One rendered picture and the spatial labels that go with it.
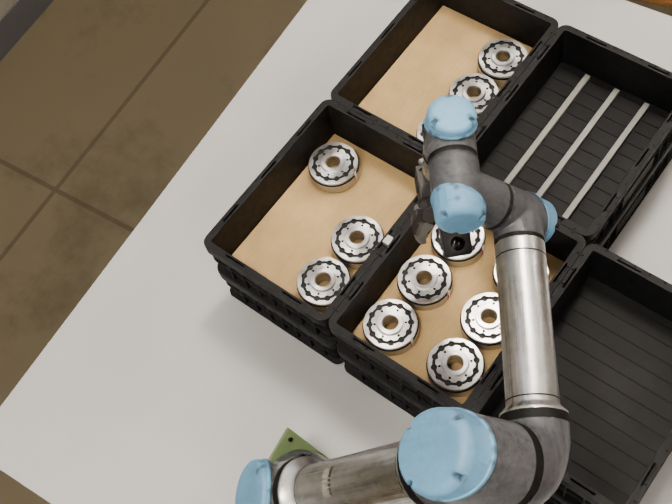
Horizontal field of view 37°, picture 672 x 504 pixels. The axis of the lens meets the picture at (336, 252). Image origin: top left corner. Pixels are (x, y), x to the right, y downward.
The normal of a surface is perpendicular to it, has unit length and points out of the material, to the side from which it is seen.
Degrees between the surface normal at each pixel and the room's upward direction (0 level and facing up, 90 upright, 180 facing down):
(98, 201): 0
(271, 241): 0
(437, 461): 38
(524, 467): 49
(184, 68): 0
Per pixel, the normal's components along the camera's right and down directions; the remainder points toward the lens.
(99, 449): -0.13, -0.46
